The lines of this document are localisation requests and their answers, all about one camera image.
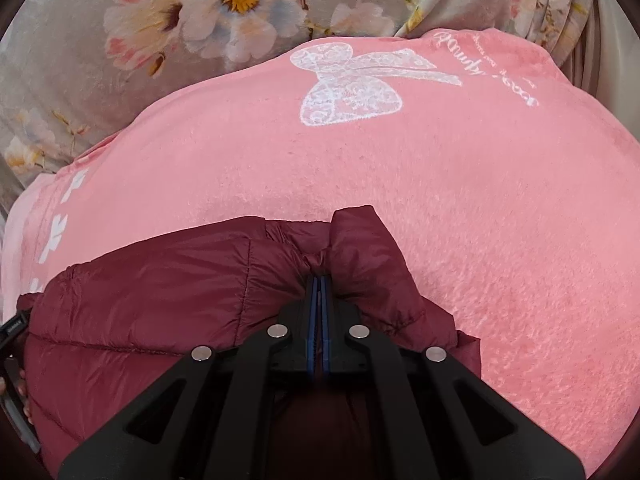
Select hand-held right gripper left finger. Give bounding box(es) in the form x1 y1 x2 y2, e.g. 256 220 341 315
57 274 322 480

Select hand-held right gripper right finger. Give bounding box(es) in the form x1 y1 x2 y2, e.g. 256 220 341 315
320 274 586 480

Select maroon puffer jacket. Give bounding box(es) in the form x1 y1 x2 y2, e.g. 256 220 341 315
15 205 483 480

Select person's left hand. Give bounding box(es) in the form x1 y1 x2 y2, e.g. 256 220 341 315
16 367 34 427

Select pink bow-print blanket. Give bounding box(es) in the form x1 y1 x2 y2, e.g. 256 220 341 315
0 27 640 478

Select grey floral bedsheet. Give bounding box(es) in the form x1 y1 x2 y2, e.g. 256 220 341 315
0 0 601 191

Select beige pleated curtain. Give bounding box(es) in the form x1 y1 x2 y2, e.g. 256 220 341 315
565 0 640 97

